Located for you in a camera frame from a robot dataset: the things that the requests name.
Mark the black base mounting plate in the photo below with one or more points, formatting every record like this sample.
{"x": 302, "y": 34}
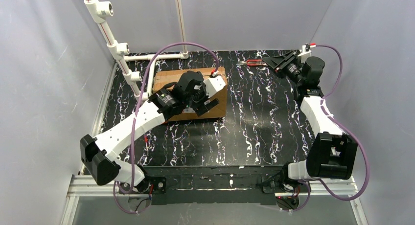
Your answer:
{"x": 216, "y": 184}

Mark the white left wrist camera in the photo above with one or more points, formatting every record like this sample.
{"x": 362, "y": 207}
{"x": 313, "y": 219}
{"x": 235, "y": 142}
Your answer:
{"x": 214, "y": 84}

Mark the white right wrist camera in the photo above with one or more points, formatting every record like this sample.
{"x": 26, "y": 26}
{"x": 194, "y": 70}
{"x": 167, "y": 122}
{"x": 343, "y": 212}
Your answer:
{"x": 305, "y": 51}

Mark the white pvc pipe frame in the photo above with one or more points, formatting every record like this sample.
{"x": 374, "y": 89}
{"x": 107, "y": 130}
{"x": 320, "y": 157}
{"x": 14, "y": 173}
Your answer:
{"x": 134, "y": 30}

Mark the blue red small screwdriver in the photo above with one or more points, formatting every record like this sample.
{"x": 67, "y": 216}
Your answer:
{"x": 147, "y": 145}

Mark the red black utility knife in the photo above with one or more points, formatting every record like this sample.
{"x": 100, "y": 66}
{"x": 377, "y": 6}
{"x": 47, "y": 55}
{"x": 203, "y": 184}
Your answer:
{"x": 252, "y": 63}

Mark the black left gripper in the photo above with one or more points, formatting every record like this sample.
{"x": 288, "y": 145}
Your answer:
{"x": 199, "y": 105}

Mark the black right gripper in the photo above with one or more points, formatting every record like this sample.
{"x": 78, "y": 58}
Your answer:
{"x": 287, "y": 63}

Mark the brown cardboard express box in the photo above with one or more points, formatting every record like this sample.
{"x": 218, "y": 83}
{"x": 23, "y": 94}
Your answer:
{"x": 170, "y": 96}

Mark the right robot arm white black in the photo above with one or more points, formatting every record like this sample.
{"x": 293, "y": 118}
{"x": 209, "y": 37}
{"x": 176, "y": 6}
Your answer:
{"x": 333, "y": 151}

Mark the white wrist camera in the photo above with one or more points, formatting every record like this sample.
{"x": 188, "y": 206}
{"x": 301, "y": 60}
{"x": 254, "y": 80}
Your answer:
{"x": 305, "y": 51}
{"x": 214, "y": 84}

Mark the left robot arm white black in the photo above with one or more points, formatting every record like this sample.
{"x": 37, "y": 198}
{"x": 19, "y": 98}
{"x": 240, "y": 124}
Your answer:
{"x": 99, "y": 153}

